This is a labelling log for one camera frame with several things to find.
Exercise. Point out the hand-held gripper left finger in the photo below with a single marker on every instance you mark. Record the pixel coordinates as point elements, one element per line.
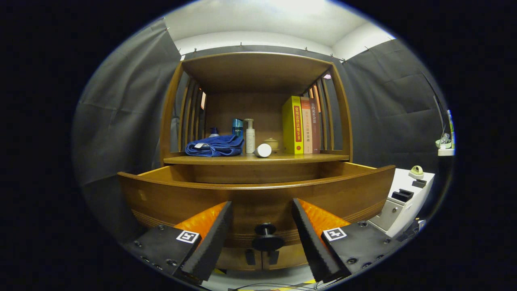
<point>212,242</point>

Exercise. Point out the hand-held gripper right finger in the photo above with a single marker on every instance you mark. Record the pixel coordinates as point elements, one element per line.
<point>313,242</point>

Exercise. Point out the wooden drawer with black knob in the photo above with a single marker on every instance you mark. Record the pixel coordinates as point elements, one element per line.
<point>262,202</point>

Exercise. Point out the white printed tube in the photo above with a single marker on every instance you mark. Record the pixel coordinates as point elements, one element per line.
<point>263,150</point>

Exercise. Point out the wooden cabinet door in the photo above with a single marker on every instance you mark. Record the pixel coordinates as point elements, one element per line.
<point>288,257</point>
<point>236,259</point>

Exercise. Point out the white drawer unit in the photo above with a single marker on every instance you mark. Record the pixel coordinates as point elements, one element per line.
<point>400,210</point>

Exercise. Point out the black open tray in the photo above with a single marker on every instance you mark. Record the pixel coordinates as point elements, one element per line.
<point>402,195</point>

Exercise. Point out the brown wooden cabinet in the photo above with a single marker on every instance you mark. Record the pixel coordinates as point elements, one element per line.
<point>254,68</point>

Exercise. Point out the folded blue towel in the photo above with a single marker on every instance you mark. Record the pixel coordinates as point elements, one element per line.
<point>216,146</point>

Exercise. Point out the yellow lidded tea cup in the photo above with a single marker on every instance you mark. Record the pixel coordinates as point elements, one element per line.
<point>273,142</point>

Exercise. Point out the white pump bottle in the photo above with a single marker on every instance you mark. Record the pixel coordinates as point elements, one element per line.
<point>250,139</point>

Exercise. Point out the small white blue-capped bottle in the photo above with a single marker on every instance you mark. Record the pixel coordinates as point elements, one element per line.
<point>213,132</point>

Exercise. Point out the dark red book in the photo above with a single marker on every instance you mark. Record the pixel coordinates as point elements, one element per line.
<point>316,125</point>

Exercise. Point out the orange and white book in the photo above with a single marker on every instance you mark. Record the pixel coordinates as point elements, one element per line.
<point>307,125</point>

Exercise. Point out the teal blue bottle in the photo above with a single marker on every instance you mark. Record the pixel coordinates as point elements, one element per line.
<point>237,127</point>

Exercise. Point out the thick yellow book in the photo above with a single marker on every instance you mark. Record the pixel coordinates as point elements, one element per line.
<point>290,125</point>

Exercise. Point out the small black block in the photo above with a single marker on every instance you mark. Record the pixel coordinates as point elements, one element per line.
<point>419,183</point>

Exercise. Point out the green tape dispenser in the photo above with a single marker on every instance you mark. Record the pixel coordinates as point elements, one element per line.
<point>416,173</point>

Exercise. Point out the white side shelf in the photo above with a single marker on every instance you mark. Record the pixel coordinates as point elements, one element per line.
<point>446,152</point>

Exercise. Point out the pale green bowl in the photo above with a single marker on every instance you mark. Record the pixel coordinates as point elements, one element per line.
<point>443,143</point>

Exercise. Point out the green slim bottle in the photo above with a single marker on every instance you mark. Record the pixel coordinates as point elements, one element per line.
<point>451,129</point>

